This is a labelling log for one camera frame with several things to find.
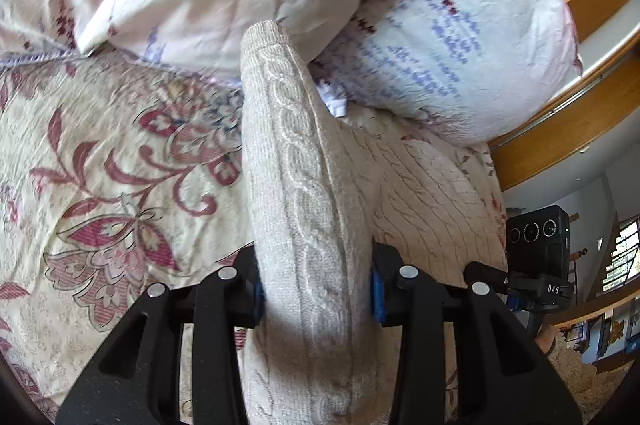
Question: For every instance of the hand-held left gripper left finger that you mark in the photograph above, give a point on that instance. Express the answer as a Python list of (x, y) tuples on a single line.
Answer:
[(257, 300)]

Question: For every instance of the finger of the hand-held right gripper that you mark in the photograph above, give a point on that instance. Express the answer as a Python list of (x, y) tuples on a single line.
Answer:
[(485, 275)]

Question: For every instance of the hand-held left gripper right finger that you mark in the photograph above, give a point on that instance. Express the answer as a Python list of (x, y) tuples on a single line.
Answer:
[(377, 300)]

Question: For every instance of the person's right forearm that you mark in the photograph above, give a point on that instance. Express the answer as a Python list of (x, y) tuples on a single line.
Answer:
[(580, 380)]

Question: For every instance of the person's right hand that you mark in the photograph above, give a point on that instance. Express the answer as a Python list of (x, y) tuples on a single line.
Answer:
[(545, 339)]

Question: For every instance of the window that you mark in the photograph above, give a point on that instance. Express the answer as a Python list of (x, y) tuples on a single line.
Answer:
[(622, 257)]

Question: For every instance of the wooden shelf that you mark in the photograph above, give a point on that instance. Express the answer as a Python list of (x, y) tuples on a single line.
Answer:
[(595, 305)]

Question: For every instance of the red floral bedspread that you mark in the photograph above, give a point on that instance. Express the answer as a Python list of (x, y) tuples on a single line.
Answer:
[(100, 185)]

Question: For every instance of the lavender print pillow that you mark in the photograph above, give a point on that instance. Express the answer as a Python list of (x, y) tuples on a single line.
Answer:
[(465, 30)]

